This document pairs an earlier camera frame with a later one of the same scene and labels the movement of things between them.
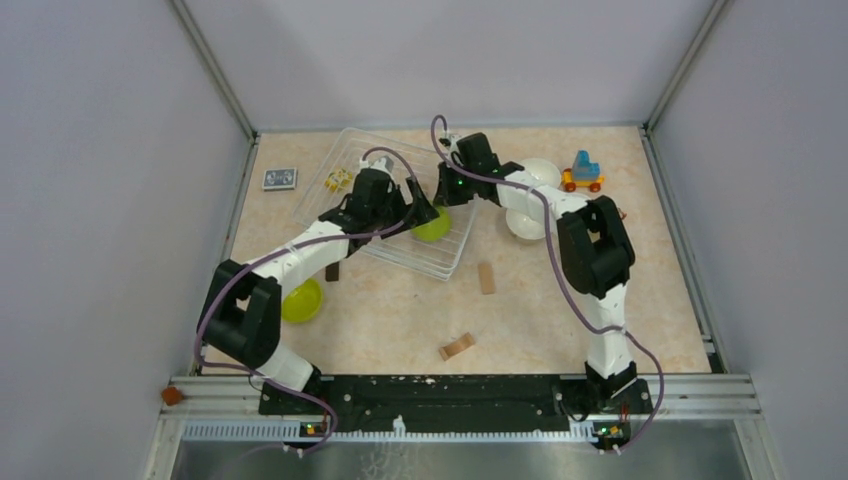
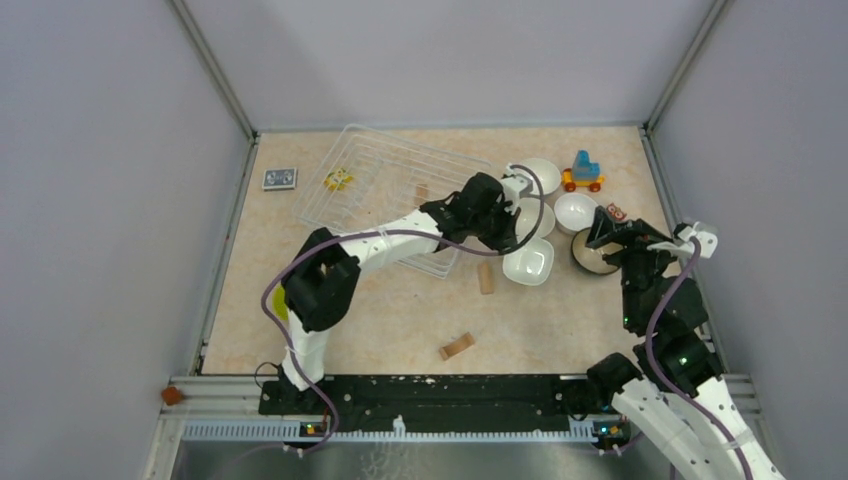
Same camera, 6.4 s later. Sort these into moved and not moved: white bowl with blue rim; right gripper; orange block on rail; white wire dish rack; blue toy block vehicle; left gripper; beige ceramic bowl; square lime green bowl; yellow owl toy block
Moved: left gripper; right gripper; square lime green bowl
Not moved: white bowl with blue rim; orange block on rail; white wire dish rack; beige ceramic bowl; yellow owl toy block; blue toy block vehicle
